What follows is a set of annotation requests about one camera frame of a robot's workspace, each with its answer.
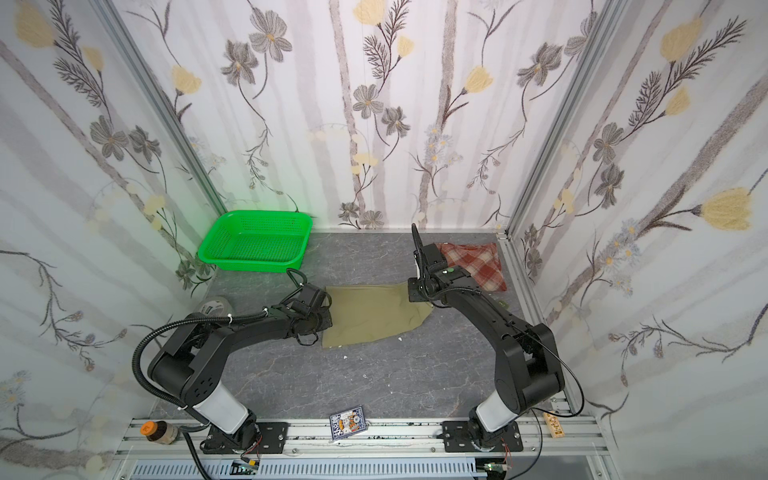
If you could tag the white slotted cable duct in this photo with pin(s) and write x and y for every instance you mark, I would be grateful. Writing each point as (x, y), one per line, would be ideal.
(355, 468)

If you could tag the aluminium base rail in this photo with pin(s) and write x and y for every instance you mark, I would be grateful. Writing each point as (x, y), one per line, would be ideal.
(311, 438)

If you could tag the clear tape roll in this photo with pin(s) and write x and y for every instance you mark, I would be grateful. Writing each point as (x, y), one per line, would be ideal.
(216, 306)

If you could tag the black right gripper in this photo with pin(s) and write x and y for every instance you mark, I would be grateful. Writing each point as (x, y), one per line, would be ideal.
(425, 282)

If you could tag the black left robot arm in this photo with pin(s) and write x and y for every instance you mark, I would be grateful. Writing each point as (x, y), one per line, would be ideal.
(183, 362)

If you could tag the green plastic basket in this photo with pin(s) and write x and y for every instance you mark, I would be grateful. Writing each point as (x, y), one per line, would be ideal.
(257, 241)

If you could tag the red plaid skirt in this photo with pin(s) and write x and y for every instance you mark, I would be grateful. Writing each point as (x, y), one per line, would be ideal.
(481, 261)

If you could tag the small wooden block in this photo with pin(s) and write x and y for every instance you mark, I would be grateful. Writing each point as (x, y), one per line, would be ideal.
(554, 425)

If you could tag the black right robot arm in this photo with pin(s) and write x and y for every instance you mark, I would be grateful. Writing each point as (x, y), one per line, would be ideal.
(527, 367)

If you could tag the blue patterned card box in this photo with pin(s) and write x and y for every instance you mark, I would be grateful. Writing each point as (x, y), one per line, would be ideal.
(347, 423)

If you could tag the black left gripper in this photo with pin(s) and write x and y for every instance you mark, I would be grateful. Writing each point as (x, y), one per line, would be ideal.
(318, 312)

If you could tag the olive khaki skirt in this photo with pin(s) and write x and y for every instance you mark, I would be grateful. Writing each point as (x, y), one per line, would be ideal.
(368, 313)

